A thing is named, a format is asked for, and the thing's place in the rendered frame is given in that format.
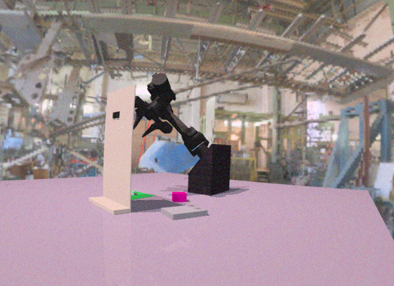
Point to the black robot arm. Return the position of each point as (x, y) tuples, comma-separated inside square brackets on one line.
[(160, 86)]

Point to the green square marker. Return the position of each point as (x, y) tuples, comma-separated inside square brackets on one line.
[(140, 195)]

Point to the magenta block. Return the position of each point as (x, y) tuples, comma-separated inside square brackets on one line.
[(179, 196)]

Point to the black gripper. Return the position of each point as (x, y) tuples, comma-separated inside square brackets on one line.
[(154, 111)]

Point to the peach panel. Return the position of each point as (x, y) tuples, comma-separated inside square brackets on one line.
[(117, 163)]

